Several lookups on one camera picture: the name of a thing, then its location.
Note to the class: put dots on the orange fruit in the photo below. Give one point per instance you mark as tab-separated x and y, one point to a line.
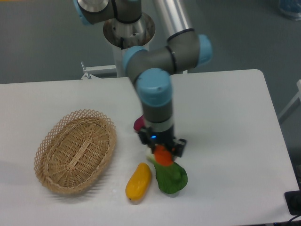
163	156

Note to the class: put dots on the oval wicker basket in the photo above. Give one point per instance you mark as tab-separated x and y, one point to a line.
75	152

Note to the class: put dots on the yellow mango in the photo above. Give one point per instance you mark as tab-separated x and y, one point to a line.
139	182

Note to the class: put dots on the green bok choy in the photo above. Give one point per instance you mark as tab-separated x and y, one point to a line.
171	179

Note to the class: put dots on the white frame at right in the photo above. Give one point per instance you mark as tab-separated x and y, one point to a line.
292	105

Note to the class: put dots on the blue object top right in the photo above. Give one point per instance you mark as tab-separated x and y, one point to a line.
291	9

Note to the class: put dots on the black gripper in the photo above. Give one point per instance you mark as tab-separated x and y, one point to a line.
150	138

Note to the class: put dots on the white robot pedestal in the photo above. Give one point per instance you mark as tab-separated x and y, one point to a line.
123	36

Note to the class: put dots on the black device at table edge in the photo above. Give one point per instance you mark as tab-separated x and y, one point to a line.
293	201

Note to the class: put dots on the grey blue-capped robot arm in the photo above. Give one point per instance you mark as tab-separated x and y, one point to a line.
185	49

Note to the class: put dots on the purple sweet potato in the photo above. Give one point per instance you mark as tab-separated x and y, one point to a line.
138	124

